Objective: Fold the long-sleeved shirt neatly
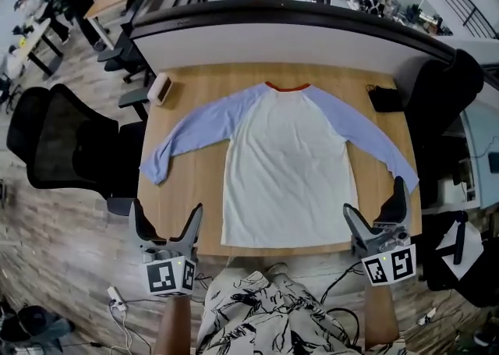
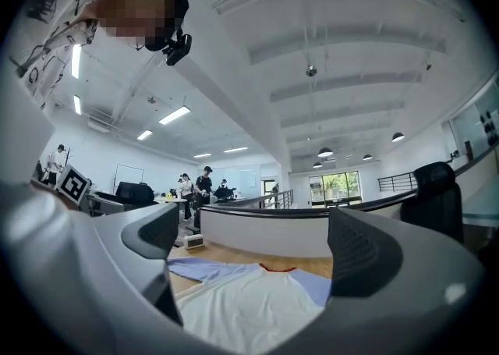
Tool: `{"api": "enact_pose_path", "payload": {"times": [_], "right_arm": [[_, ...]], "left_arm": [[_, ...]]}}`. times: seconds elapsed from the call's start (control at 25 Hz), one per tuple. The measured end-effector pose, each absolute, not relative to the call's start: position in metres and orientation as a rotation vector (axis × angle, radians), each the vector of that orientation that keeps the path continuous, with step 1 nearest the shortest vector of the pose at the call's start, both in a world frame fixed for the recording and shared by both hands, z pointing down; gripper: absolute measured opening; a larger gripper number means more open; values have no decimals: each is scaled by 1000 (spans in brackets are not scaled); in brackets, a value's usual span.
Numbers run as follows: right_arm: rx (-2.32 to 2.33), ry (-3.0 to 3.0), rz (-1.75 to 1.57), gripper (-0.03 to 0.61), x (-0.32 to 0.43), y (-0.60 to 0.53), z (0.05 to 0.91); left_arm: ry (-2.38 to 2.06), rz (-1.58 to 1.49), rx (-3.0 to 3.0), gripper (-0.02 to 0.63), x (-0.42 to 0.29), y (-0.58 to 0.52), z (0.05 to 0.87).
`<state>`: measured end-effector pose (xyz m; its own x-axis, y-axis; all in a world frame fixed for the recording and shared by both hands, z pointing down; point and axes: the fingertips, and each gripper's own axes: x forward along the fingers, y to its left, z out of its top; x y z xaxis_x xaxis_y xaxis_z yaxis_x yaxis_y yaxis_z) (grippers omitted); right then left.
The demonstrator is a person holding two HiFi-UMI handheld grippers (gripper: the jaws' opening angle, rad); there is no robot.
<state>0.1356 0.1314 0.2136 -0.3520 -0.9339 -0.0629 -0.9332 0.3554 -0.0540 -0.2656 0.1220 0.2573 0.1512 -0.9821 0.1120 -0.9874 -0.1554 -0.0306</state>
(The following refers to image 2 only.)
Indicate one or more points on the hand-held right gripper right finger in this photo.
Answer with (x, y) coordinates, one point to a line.
(409, 287)

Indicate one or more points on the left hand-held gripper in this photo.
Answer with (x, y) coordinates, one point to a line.
(72, 185)

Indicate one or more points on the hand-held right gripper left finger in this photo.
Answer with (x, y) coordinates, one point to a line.
(117, 267)

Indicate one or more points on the white shirt with lavender sleeves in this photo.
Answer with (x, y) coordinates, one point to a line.
(241, 306)

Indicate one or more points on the whiteboard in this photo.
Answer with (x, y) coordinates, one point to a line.
(128, 178)

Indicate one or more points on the black mesh office chair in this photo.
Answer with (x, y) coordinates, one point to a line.
(134, 194)
(432, 201)

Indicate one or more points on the ceiling strip light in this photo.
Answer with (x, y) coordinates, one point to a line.
(174, 115)
(236, 149)
(77, 105)
(202, 155)
(144, 135)
(76, 61)

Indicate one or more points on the small white digital clock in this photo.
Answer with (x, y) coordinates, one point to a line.
(193, 241)

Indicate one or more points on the white curved table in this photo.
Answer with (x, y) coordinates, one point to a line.
(171, 200)

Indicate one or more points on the black metal railing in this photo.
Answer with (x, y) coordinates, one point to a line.
(397, 182)
(280, 199)

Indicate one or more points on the light blue desk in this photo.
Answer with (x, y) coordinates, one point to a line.
(483, 205)

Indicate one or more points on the black pendant lamp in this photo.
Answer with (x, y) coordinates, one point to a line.
(317, 165)
(325, 152)
(367, 157)
(397, 137)

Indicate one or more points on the person's head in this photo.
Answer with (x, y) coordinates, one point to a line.
(136, 10)

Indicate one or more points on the ceiling sensor dome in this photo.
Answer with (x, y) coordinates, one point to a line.
(310, 71)

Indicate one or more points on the black head-mounted camera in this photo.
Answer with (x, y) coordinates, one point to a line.
(178, 47)

